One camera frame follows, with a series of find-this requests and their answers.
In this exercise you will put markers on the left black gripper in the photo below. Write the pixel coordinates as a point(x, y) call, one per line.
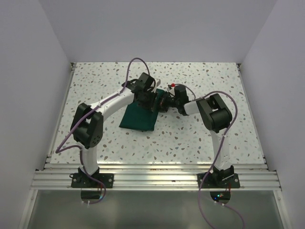
point(149, 106)

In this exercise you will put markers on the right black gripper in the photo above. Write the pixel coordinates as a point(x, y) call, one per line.
point(163, 102)

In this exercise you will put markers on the green surgical cloth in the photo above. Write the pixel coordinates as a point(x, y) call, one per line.
point(138, 118)

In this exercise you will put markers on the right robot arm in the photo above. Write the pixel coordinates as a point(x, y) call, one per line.
point(217, 118)

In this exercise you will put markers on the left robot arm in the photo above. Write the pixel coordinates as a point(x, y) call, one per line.
point(87, 125)

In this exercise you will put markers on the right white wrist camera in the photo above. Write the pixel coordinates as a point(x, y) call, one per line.
point(171, 88)

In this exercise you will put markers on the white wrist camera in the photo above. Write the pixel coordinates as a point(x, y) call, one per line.
point(171, 88)
point(157, 82)

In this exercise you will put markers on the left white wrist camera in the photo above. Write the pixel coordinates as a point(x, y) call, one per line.
point(157, 82)

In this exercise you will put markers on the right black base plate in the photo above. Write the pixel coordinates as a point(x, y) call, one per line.
point(211, 182)

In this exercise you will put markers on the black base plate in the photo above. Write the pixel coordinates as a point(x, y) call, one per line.
point(82, 181)
point(211, 182)

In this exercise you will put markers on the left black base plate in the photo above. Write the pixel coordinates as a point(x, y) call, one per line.
point(82, 181)

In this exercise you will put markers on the aluminium mounting rail frame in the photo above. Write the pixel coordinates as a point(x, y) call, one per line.
point(155, 173)

